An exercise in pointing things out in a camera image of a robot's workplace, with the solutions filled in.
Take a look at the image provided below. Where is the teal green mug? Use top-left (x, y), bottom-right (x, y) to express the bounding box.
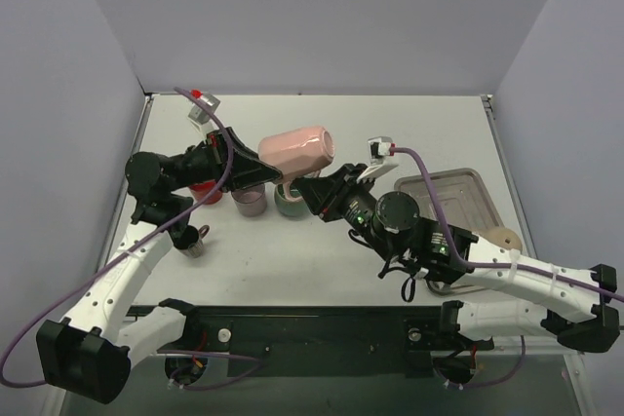
top-left (274, 184), bottom-right (309, 218)

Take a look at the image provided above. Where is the lilac mug black handle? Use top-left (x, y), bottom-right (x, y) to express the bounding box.
top-left (232, 191), bottom-right (267, 217)

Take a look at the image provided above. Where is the pink mug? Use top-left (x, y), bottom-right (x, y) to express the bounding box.
top-left (257, 126), bottom-right (335, 203)

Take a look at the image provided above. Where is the red mug black handle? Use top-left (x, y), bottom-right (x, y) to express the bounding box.
top-left (189, 180), bottom-right (223, 206)

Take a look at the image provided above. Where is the brown ribbed mug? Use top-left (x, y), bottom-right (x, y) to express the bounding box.
top-left (170, 225), bottom-right (211, 258)

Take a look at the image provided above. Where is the beige wooden mug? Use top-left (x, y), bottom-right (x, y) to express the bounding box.
top-left (484, 226), bottom-right (523, 251)

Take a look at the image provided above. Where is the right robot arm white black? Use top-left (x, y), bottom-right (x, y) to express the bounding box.
top-left (292, 164), bottom-right (620, 353)

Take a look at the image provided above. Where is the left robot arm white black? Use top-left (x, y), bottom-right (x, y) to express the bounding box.
top-left (36, 128), bottom-right (283, 404)

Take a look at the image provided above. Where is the metal tray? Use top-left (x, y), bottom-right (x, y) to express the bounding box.
top-left (393, 168), bottom-right (513, 296)

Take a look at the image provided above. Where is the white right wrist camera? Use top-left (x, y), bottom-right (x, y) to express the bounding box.
top-left (357, 136), bottom-right (398, 183)

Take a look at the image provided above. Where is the aluminium frame rail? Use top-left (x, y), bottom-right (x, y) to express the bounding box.
top-left (116, 311), bottom-right (585, 358)

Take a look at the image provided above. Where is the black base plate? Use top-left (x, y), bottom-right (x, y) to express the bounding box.
top-left (170, 304), bottom-right (494, 378)

